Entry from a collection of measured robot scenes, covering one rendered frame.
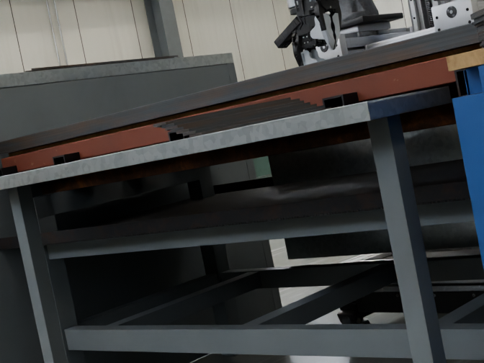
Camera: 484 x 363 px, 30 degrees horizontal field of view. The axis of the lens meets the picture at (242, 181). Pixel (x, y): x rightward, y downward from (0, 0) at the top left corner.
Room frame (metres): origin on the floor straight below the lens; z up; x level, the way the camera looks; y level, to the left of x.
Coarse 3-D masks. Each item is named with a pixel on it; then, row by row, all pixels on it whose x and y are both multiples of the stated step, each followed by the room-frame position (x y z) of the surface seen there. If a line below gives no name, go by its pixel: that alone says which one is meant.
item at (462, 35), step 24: (384, 48) 1.72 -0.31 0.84; (408, 48) 1.69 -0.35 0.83; (432, 48) 1.66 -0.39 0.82; (288, 72) 1.88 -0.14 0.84; (312, 72) 1.84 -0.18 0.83; (336, 72) 1.80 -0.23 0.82; (192, 96) 2.07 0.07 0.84; (216, 96) 2.03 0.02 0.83; (240, 96) 1.98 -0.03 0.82; (96, 120) 2.31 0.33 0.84; (120, 120) 2.25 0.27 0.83; (144, 120) 2.19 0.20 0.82; (0, 144) 2.61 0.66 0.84; (24, 144) 2.53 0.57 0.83
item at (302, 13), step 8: (296, 0) 2.26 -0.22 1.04; (304, 0) 2.25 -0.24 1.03; (312, 0) 2.23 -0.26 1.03; (320, 0) 2.21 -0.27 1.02; (328, 0) 2.23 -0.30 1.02; (336, 0) 2.26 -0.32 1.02; (296, 8) 2.26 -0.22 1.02; (304, 8) 2.25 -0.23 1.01; (312, 8) 2.24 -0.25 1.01; (328, 8) 2.23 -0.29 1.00; (304, 16) 2.26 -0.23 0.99
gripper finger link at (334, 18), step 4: (332, 16) 2.24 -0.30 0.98; (336, 16) 2.26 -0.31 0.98; (332, 20) 2.24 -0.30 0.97; (336, 20) 2.25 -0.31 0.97; (332, 24) 2.25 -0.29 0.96; (336, 24) 2.25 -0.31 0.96; (332, 28) 2.25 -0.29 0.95; (336, 28) 2.25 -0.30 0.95; (336, 32) 2.25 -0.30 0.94; (336, 36) 2.24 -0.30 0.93; (336, 40) 2.24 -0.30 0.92; (336, 44) 2.25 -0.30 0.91
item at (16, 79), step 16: (112, 64) 3.02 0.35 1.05; (128, 64) 3.07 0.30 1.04; (144, 64) 3.12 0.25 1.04; (160, 64) 3.18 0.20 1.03; (176, 64) 3.24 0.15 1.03; (192, 64) 3.30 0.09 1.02; (208, 64) 3.36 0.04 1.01; (0, 80) 2.69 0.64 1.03; (16, 80) 2.73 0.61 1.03; (32, 80) 2.78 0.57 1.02; (48, 80) 2.82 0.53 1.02; (64, 80) 2.86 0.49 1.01
